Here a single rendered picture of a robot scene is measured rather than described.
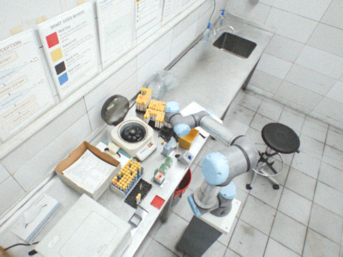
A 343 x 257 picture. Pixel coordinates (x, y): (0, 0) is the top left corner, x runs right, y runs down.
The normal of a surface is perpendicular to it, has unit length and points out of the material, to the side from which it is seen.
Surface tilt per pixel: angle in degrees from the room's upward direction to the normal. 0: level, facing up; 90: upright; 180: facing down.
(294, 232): 0
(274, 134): 2
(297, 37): 90
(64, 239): 0
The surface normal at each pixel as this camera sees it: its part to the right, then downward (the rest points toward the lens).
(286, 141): 0.11, -0.65
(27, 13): 0.85, 0.46
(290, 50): -0.51, 0.64
